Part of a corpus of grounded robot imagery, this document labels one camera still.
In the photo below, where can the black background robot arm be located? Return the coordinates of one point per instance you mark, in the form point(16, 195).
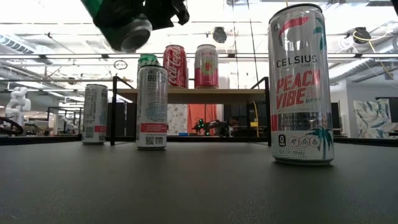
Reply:
point(205, 126)

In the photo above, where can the black round ceiling fixture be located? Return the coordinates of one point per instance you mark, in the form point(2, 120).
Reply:
point(219, 35)
point(360, 34)

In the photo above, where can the green Sprite can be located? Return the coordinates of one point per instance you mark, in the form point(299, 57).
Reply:
point(148, 59)
point(133, 37)

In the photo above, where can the person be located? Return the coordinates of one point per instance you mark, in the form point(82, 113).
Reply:
point(231, 123)

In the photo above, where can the white patterned board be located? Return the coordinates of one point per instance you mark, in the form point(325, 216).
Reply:
point(177, 119)

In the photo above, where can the red Coca-Cola can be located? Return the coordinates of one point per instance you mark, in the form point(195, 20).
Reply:
point(175, 67)

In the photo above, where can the leaf-patterned panel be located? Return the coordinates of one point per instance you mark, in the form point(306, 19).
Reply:
point(370, 118)

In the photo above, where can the tall silver Celsius can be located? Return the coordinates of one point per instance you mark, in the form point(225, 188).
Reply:
point(94, 115)
point(300, 93)
point(151, 107)

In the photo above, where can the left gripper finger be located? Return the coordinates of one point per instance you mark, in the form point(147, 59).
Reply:
point(166, 12)
point(121, 12)

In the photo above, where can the wooden shelf black frame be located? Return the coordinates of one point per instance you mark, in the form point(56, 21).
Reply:
point(230, 96)

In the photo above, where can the white robot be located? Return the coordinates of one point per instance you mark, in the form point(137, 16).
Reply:
point(17, 102)

